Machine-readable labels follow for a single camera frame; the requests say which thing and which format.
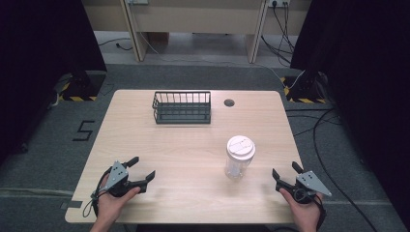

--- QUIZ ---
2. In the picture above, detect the black floor cable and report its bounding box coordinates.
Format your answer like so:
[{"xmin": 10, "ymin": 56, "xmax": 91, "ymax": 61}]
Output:
[
  {"xmin": 97, "ymin": 37, "xmax": 134, "ymax": 52},
  {"xmin": 284, "ymin": 107, "xmax": 380, "ymax": 232}
]

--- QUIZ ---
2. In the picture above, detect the bundle of black cables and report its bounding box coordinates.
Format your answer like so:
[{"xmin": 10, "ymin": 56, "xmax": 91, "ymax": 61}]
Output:
[{"xmin": 260, "ymin": 0, "xmax": 296, "ymax": 68}]

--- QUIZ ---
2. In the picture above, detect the black curtain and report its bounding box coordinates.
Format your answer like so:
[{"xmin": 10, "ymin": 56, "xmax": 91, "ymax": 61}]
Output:
[
  {"xmin": 0, "ymin": 0, "xmax": 108, "ymax": 162},
  {"xmin": 289, "ymin": 0, "xmax": 410, "ymax": 223}
]

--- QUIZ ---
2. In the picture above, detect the person's left hand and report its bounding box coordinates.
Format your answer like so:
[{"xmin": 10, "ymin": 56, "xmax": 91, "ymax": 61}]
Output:
[{"xmin": 96, "ymin": 173, "xmax": 142, "ymax": 223}]

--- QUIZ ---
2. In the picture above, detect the beige wooden desk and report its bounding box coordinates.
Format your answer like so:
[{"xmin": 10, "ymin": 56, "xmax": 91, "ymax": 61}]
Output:
[{"xmin": 119, "ymin": 0, "xmax": 271, "ymax": 64}]

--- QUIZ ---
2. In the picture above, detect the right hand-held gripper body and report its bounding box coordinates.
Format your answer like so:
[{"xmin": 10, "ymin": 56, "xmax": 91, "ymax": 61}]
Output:
[{"xmin": 283, "ymin": 170, "xmax": 333, "ymax": 205}]

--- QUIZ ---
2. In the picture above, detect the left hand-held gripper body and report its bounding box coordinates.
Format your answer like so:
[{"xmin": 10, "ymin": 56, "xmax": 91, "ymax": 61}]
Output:
[{"xmin": 103, "ymin": 160, "xmax": 143, "ymax": 198}]

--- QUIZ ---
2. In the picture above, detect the person's right hand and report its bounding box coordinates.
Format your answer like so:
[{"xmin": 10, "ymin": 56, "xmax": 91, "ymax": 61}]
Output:
[{"xmin": 278, "ymin": 188, "xmax": 324, "ymax": 230}]

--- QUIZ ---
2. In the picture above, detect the clear jar with white lid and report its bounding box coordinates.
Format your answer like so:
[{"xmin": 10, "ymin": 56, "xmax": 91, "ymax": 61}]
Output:
[{"xmin": 224, "ymin": 134, "xmax": 256, "ymax": 181}]

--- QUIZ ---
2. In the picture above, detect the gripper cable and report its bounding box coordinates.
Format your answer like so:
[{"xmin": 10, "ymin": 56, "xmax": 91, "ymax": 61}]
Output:
[
  {"xmin": 82, "ymin": 170, "xmax": 112, "ymax": 218},
  {"xmin": 313, "ymin": 194, "xmax": 327, "ymax": 232}
]

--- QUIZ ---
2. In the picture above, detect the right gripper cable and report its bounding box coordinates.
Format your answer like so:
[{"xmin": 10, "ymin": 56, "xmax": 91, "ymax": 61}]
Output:
[{"xmin": 313, "ymin": 194, "xmax": 327, "ymax": 232}]

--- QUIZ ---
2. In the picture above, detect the grey tape strip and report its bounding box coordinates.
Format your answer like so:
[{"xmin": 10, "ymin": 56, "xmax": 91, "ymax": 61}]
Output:
[{"xmin": 59, "ymin": 200, "xmax": 84, "ymax": 211}]

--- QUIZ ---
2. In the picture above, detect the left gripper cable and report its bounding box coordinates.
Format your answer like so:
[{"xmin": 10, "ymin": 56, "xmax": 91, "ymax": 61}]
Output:
[{"xmin": 82, "ymin": 170, "xmax": 112, "ymax": 218}]

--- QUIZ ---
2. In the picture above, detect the black stand base with hazard tape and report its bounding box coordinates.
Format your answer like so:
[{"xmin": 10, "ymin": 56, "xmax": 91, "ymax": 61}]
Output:
[
  {"xmin": 279, "ymin": 71, "xmax": 328, "ymax": 104},
  {"xmin": 53, "ymin": 71, "xmax": 107, "ymax": 102}
]

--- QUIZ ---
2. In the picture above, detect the black wire basket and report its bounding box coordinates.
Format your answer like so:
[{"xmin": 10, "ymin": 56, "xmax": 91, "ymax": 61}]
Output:
[{"xmin": 152, "ymin": 90, "xmax": 212, "ymax": 126}]

